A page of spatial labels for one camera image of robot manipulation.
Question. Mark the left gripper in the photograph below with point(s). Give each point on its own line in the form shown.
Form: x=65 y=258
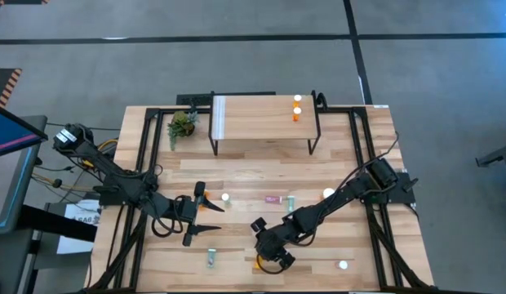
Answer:
x=200 y=188

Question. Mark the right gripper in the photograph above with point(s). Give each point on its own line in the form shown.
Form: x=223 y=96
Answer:
x=273 y=245

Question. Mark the green medicine bottle white cap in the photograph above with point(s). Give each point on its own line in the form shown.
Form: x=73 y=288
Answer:
x=225 y=197
x=291 y=203
x=211 y=257

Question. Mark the pink medicine bottle white cap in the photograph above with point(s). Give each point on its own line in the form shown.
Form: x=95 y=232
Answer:
x=272 y=199
x=342 y=264

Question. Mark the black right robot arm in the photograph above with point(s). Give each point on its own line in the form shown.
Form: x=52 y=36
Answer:
x=359 y=188

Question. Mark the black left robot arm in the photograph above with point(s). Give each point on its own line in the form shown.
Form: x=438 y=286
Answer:
x=114 y=175

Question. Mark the wooden shelf black legs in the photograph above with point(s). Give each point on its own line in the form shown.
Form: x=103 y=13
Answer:
x=253 y=118

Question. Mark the green potted plant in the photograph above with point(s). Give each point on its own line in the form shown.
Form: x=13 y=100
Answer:
x=181 y=124

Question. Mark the black power strip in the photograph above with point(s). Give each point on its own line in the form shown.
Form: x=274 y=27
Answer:
x=193 y=99

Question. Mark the white printed paper sheet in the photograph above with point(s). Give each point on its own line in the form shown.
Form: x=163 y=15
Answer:
x=73 y=247

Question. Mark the grey monitor cart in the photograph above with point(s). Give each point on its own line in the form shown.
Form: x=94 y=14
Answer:
x=16 y=196

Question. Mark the computer monitor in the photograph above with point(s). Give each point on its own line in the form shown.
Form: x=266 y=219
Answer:
x=8 y=132

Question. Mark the black mat hazard-striped edge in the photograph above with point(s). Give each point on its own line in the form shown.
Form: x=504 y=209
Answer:
x=0 y=85

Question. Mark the black aluminium table frame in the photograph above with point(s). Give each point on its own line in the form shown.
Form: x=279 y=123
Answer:
x=152 y=111

